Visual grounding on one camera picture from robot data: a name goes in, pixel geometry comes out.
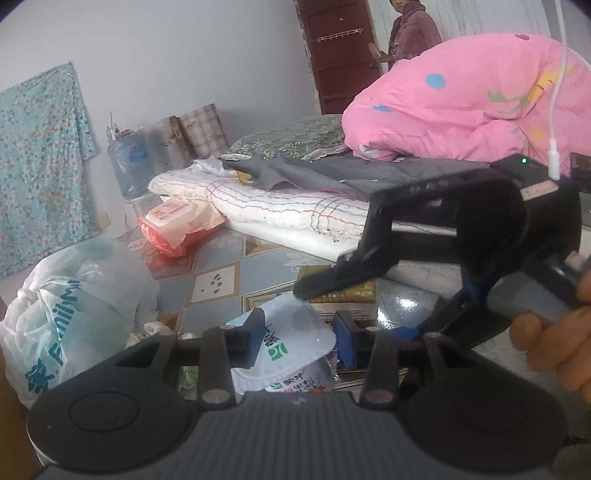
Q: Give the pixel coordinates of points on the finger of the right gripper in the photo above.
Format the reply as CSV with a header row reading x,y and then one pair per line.
x,y
443,318
381,247

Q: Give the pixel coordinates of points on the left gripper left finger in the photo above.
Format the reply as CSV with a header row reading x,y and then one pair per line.
x,y
222,349

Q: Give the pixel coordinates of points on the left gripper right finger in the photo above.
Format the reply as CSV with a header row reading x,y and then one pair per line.
x,y
374,349

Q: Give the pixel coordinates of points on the strawberry tissue pack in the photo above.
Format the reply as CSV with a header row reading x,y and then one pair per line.
x,y
297,354

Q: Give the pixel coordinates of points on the person's right hand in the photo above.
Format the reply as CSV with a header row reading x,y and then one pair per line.
x,y
563,347

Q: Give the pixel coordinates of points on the grey folded blanket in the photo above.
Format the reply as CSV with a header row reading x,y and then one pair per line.
x,y
343,175

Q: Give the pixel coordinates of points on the pink quilt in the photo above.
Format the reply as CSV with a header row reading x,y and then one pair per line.
x,y
476,98

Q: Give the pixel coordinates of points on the red wet wipes pack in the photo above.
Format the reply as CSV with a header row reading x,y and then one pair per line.
x,y
174,226

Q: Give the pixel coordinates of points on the white FamilyMart plastic bag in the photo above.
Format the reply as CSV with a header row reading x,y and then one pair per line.
x,y
78,307

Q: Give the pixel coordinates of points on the person in purple coat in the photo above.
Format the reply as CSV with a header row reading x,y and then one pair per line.
x,y
413,33

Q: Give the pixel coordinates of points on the dark red door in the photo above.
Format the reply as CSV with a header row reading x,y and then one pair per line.
x,y
338,34

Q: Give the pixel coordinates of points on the folded checkered mats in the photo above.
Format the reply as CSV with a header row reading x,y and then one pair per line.
x,y
177,141

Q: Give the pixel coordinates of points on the water dispenser with bottle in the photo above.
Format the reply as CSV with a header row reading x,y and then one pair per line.
x,y
133,168

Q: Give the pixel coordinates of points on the brown cardboard box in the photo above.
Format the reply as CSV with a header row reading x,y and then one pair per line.
x,y
18,460

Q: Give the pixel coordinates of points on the teal floral wall cloth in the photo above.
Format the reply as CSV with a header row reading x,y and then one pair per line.
x,y
46,140

